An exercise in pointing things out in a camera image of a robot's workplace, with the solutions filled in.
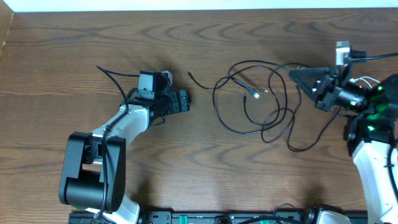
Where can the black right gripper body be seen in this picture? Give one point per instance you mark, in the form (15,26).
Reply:
(328,96)

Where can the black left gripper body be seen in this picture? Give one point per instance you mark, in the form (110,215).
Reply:
(174,106)

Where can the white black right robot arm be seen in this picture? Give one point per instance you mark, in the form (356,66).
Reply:
(369,132)

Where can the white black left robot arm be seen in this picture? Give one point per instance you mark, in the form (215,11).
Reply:
(94,168)

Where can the light wooden side board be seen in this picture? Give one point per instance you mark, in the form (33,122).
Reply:
(6,19)

